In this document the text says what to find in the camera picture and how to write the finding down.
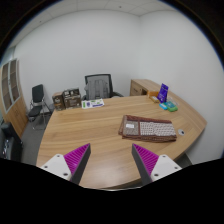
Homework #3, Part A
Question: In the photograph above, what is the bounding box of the small brown cardboard box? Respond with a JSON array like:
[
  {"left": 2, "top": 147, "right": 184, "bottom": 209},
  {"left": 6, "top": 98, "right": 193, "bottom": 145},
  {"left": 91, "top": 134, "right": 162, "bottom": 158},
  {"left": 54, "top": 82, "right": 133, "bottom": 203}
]
[{"left": 52, "top": 92, "right": 66, "bottom": 112}]

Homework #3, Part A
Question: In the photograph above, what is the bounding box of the grey mesh office chair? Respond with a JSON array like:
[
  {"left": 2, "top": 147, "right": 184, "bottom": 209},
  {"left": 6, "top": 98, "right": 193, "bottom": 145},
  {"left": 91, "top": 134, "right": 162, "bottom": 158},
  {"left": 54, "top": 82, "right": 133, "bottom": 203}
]
[{"left": 82, "top": 73, "right": 124, "bottom": 101}]

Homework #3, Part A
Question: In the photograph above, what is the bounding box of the black visitor chair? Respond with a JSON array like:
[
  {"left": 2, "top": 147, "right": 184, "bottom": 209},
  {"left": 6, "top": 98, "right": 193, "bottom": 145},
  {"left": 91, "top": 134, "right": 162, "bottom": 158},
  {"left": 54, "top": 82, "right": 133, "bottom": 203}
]
[{"left": 26, "top": 84, "right": 52, "bottom": 131}]

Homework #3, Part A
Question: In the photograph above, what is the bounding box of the purple standing card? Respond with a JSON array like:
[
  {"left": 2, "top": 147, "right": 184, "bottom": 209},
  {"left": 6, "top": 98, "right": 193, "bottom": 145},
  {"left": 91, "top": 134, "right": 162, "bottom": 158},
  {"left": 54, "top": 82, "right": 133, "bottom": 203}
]
[{"left": 157, "top": 83, "right": 170, "bottom": 104}]

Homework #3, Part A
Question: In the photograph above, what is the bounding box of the black armchair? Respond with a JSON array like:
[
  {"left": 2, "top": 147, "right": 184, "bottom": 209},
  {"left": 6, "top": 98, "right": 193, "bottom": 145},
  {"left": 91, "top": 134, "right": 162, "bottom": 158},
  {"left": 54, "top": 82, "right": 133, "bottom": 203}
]
[{"left": 0, "top": 122, "right": 24, "bottom": 163}]

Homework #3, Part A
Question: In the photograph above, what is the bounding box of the white printed leaflet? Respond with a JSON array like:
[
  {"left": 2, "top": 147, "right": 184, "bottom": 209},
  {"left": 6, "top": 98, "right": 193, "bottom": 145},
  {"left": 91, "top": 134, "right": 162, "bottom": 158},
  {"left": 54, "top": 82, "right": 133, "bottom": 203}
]
[{"left": 81, "top": 98, "right": 105, "bottom": 110}]

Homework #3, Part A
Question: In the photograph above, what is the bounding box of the low wooden side cabinet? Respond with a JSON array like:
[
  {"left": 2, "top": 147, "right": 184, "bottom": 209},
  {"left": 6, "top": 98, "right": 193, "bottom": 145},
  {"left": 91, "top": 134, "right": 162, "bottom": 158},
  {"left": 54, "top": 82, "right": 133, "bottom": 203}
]
[{"left": 129, "top": 78, "right": 162, "bottom": 98}]

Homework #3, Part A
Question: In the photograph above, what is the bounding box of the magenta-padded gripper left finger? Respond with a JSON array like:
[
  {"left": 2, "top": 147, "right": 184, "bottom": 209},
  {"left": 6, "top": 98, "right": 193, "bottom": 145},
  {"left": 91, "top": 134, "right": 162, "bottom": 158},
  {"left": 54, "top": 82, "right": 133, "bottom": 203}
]
[{"left": 40, "top": 143, "right": 92, "bottom": 185}]

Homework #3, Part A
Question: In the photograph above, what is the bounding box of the green box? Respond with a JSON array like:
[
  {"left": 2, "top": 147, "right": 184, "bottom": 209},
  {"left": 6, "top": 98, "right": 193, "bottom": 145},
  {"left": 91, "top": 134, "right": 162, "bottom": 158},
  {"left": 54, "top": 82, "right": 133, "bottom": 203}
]
[{"left": 165, "top": 100, "right": 179, "bottom": 113}]

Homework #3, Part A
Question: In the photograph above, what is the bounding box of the wooden glass-door shelf unit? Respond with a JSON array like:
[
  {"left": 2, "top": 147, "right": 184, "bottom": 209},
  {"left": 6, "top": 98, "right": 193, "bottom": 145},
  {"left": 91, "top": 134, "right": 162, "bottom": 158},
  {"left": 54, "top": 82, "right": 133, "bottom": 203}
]
[{"left": 0, "top": 58, "right": 30, "bottom": 138}]

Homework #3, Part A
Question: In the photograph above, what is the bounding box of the orange box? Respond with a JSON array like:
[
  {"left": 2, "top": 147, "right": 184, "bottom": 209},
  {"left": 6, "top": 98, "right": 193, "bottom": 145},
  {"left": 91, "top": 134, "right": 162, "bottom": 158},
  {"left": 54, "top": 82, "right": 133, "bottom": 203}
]
[{"left": 147, "top": 90, "right": 161, "bottom": 98}]

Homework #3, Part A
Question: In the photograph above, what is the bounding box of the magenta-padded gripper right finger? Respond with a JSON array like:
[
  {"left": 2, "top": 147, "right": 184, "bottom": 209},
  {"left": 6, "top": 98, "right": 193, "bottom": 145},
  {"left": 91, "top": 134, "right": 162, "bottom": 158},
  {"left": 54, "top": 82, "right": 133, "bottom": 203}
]
[{"left": 131, "top": 143, "right": 183, "bottom": 186}]

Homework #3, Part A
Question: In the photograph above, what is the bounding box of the brown patterned towel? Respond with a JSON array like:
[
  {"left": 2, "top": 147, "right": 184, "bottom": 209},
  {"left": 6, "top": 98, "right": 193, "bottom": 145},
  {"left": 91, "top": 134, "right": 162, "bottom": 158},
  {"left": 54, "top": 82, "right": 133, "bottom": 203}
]
[{"left": 118, "top": 114, "right": 178, "bottom": 144}]

